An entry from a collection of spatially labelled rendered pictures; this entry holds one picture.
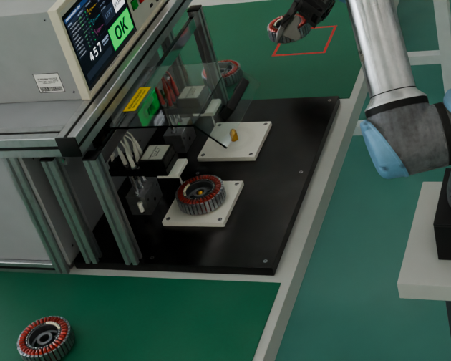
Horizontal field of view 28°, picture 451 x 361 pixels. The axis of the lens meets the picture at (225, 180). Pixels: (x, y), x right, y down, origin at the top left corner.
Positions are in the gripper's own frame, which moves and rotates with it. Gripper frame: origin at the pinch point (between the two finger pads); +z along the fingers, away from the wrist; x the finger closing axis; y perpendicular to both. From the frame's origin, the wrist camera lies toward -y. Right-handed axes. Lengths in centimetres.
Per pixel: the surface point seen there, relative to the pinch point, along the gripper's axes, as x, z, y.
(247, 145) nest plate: -35.0, 6.5, 13.3
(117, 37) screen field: -53, -16, -19
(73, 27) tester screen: -67, -27, -21
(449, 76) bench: 108, 67, 37
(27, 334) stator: -105, 13, 8
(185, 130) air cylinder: -37.6, 13.0, -2.0
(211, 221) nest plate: -62, 2, 21
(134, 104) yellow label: -62, -14, -6
